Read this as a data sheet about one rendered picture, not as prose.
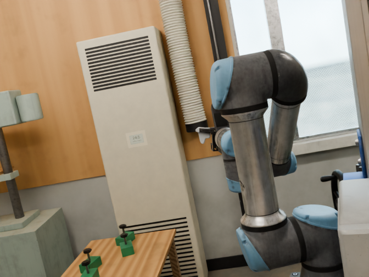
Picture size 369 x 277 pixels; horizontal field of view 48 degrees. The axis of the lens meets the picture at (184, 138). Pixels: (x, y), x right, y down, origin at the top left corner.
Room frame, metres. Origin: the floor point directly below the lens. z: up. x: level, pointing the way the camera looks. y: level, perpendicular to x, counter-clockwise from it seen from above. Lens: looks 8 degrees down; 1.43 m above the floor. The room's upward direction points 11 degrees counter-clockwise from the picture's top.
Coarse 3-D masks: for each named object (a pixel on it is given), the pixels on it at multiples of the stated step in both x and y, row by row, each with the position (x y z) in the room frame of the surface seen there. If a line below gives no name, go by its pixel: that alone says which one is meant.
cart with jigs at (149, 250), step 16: (96, 240) 2.62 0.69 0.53; (112, 240) 2.56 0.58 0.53; (128, 240) 2.36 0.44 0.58; (144, 240) 2.45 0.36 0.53; (160, 240) 2.40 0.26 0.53; (80, 256) 2.39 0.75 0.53; (96, 256) 2.22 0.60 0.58; (112, 256) 2.30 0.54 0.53; (128, 256) 2.25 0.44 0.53; (144, 256) 2.21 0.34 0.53; (160, 256) 2.16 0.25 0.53; (176, 256) 2.50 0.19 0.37; (64, 272) 2.20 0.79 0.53; (80, 272) 2.14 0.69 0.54; (96, 272) 2.03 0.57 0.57; (112, 272) 2.08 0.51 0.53; (128, 272) 2.04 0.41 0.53; (144, 272) 2.00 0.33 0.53; (160, 272) 2.00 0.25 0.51; (176, 272) 2.49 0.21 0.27
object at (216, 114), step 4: (212, 104) 1.45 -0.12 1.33; (212, 108) 1.44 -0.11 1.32; (212, 112) 1.44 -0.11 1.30; (216, 112) 1.43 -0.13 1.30; (220, 112) 1.43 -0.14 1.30; (216, 116) 1.42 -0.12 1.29; (220, 116) 1.42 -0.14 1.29; (216, 120) 1.42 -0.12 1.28; (220, 120) 1.42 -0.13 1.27; (224, 120) 1.42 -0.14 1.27; (216, 124) 1.41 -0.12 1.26; (220, 124) 1.41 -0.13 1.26; (224, 124) 1.41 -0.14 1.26; (216, 128) 1.40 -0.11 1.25; (220, 128) 1.40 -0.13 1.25
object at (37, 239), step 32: (0, 96) 2.66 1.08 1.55; (32, 96) 2.69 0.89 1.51; (0, 128) 2.74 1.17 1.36; (0, 160) 2.74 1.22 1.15; (0, 224) 2.67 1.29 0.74; (32, 224) 2.66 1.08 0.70; (64, 224) 2.95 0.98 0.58; (0, 256) 2.52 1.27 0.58; (32, 256) 2.50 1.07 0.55; (64, 256) 2.82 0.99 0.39
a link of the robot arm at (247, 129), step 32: (224, 64) 0.97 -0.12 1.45; (256, 64) 0.97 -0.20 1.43; (224, 96) 0.96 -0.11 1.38; (256, 96) 0.96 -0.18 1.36; (256, 128) 0.97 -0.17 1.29; (256, 160) 0.97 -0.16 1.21; (256, 192) 0.97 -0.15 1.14; (256, 224) 0.97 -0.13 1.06; (288, 224) 0.99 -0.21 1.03; (256, 256) 0.95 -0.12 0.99; (288, 256) 0.96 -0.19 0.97
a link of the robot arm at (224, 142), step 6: (222, 132) 1.30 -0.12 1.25; (228, 132) 1.25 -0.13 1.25; (222, 138) 1.25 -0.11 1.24; (228, 138) 1.22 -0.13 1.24; (222, 144) 1.24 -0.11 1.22; (228, 144) 1.22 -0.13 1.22; (222, 150) 1.26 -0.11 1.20; (228, 150) 1.22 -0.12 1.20; (222, 156) 1.27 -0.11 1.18; (228, 156) 1.25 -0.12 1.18; (234, 156) 1.23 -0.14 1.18
